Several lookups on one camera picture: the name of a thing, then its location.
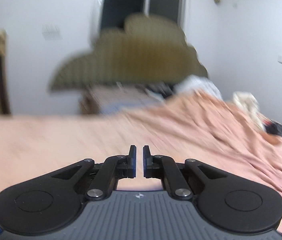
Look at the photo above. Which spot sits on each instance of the white pillow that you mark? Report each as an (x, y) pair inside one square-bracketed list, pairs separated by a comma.
[(193, 83)]

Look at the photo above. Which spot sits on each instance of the dark clutter at headboard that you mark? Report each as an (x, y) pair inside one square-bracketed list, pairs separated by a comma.
[(160, 91)]

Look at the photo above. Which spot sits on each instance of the cream crumpled blanket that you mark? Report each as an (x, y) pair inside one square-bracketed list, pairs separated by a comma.
[(248, 103)]

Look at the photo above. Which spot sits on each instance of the gold black tower fan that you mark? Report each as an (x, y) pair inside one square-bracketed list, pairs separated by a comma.
[(4, 98)]

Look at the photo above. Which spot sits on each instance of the brown patterned pillow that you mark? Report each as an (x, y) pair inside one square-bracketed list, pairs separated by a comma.
[(110, 99)]

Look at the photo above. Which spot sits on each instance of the olive green padded headboard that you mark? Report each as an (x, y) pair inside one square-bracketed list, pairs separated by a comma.
[(149, 49)]

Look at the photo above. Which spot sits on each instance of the dark window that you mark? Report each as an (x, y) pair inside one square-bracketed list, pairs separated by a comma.
[(114, 12)]

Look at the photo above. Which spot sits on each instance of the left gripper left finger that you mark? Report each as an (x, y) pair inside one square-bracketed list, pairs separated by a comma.
[(96, 181)]

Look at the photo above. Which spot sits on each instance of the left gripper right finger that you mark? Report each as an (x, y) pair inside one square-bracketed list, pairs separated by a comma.
[(182, 181)]

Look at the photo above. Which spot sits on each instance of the white wall socket plate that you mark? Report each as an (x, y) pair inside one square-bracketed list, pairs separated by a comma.
[(51, 32)]

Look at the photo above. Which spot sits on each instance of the pink peach bed sheet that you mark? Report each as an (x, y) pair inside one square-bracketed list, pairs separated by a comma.
[(194, 125)]

